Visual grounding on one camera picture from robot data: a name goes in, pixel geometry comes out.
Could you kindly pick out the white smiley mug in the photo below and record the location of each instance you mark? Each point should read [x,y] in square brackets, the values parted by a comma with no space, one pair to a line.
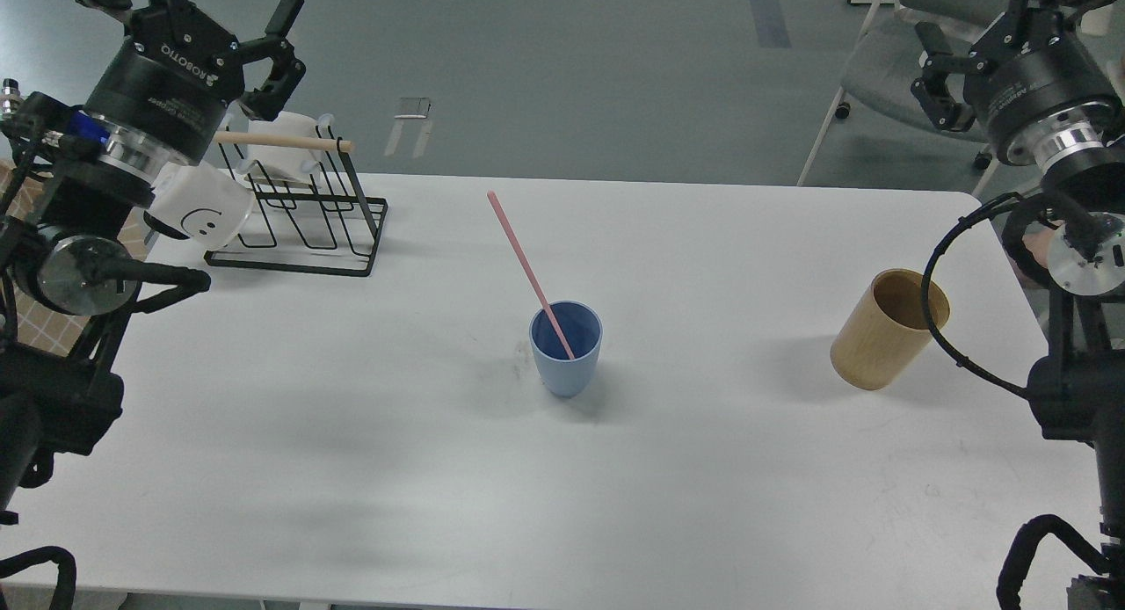
[200,202]

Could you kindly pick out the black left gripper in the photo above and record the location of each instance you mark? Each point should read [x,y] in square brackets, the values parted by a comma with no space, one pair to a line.
[163,91]

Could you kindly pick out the grey office chair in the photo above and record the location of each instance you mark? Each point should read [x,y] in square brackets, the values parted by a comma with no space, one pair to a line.
[896,65]

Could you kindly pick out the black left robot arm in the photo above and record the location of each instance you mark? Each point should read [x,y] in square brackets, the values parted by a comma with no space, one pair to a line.
[80,182]

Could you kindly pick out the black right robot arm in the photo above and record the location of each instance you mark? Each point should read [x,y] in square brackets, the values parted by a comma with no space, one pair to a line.
[1074,392]

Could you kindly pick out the beige checkered cloth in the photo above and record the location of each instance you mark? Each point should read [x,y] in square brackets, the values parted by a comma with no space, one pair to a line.
[42,326]

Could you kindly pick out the black wire cup rack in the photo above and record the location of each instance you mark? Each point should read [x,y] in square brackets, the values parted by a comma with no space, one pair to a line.
[311,213]

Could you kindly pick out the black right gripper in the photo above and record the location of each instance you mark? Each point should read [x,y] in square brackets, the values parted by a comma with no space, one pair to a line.
[1028,67]

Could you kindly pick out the blue plastic cup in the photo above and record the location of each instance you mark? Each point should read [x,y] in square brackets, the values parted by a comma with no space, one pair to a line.
[585,331]

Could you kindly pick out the pink chopstick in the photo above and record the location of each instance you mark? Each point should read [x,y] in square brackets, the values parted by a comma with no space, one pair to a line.
[526,267]

